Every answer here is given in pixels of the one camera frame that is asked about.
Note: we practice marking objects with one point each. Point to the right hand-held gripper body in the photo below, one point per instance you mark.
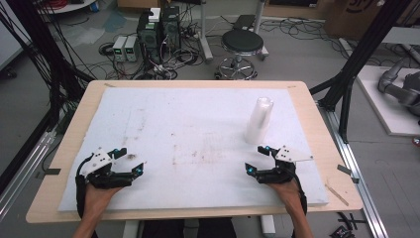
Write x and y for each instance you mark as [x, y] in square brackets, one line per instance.
[280, 173]

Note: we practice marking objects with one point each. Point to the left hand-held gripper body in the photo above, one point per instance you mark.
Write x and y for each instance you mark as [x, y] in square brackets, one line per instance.
[102, 177]

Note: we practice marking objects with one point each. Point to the white plastic cup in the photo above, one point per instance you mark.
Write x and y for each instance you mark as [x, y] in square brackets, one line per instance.
[259, 122]

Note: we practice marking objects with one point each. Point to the person's left hand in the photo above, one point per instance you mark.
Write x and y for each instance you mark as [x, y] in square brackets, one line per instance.
[99, 200]

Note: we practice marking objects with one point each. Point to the person's right hand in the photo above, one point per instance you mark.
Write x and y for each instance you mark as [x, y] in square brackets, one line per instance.
[290, 195]

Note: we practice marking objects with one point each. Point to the grey tape strip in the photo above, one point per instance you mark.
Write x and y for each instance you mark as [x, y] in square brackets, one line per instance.
[345, 170]
[52, 171]

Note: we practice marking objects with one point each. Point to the light wooden table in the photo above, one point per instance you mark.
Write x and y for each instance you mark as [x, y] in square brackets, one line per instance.
[313, 132]

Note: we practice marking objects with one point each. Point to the white table leg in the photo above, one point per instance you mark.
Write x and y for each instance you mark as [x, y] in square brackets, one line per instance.
[131, 229]
[268, 226]

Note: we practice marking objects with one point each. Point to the white foam mat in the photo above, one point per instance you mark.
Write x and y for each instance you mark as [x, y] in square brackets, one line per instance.
[198, 132]

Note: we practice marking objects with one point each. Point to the person's dark trousers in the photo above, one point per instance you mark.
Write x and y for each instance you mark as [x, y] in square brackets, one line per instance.
[188, 228]

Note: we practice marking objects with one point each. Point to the black floor brackets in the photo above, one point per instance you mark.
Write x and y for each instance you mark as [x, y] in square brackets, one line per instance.
[346, 226]

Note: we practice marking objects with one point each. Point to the grey bench power supply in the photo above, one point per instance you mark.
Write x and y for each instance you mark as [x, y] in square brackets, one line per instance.
[119, 49]
[131, 49]

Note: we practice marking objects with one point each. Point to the black round stool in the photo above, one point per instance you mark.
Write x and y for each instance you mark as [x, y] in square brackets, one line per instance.
[242, 41]

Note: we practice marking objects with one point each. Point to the black computer tower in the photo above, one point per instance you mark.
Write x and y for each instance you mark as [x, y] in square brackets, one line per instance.
[148, 39]
[171, 29]

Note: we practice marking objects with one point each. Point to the white floor board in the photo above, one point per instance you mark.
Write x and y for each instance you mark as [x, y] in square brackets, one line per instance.
[386, 112]

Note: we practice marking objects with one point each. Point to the grey desk leg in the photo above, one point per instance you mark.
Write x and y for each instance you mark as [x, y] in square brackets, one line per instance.
[261, 20]
[205, 39]

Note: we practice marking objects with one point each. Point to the small white box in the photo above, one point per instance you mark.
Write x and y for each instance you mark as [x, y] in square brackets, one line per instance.
[154, 15]

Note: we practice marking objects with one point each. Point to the cardboard box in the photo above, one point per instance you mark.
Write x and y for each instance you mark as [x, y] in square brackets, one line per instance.
[356, 16]

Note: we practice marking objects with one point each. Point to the aluminium rail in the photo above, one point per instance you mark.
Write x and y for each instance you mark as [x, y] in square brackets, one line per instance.
[23, 172]
[356, 172]

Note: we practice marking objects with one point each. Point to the black metal frame stand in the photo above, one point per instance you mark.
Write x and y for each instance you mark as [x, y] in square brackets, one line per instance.
[43, 49]
[360, 53]

